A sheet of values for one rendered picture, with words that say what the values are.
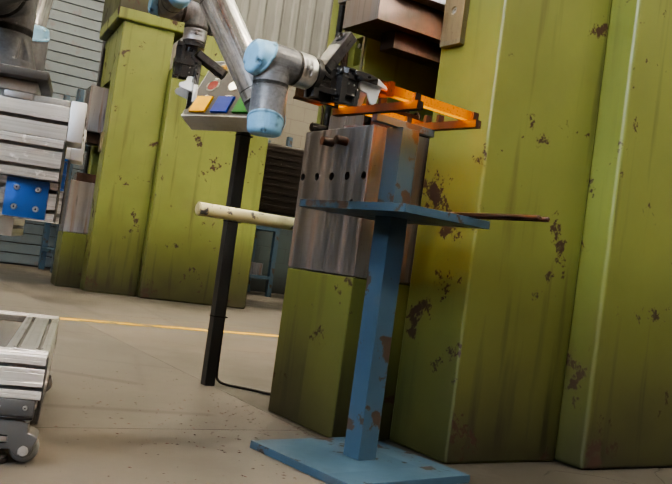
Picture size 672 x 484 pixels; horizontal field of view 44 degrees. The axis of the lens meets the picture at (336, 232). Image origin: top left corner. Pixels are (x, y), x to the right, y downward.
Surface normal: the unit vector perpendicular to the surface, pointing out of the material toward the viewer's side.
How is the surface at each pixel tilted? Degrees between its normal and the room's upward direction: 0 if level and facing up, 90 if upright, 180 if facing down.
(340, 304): 90
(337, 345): 90
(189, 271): 90
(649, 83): 90
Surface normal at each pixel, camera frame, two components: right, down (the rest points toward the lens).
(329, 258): -0.83, -0.14
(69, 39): 0.53, 0.04
